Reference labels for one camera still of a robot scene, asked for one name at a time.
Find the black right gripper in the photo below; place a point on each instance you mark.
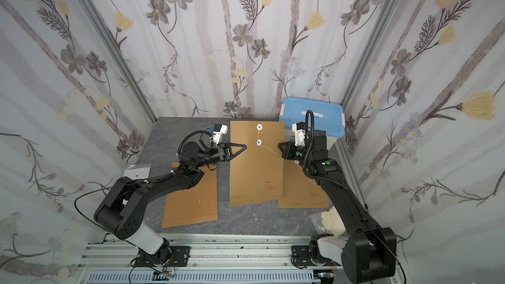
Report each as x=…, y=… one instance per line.
x=287, y=150

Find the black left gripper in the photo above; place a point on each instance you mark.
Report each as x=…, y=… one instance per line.
x=223, y=152

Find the brown kraft file bag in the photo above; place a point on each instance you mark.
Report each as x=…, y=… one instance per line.
x=300, y=192
x=256, y=175
x=193, y=206

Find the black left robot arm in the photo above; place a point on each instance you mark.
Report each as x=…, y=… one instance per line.
x=122, y=210

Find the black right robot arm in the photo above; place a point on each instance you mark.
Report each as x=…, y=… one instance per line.
x=370, y=250

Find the plastic bag with white stuff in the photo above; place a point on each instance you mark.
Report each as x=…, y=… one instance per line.
x=328, y=222

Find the clear plastic bag left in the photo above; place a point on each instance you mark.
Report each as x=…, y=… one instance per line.
x=137, y=171

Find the blue lidded white storage box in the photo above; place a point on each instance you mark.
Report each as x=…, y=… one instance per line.
x=329, y=117

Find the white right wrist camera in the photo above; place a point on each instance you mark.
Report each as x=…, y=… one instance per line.
x=299, y=130

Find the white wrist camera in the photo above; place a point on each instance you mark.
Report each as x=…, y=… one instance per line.
x=218, y=133
x=299, y=130

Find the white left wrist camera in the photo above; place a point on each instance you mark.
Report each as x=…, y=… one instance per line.
x=218, y=133

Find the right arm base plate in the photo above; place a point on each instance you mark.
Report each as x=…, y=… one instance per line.
x=302, y=256

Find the aluminium rail frame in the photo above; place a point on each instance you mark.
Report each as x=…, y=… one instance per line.
x=208, y=252

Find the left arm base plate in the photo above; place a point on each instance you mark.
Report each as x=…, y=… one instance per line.
x=171, y=256

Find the white slotted cable duct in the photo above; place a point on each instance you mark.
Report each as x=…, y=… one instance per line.
x=205, y=276

